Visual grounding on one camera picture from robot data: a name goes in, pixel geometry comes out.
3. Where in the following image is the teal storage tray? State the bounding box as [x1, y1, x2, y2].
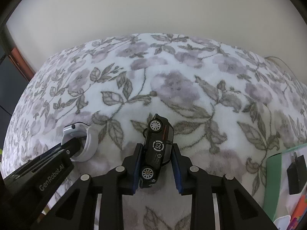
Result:
[263, 144, 306, 221]

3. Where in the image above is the floral fleece blanket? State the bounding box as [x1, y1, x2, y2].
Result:
[1, 33, 306, 229]

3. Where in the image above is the black power adapter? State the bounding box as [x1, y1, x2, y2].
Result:
[287, 152, 306, 195]

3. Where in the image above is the orange blue toy block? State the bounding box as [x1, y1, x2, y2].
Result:
[288, 195, 306, 229]

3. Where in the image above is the dark cabinet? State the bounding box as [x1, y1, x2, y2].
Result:
[0, 27, 29, 149]

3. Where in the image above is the black toy car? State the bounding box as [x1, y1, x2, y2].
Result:
[139, 114, 174, 188]

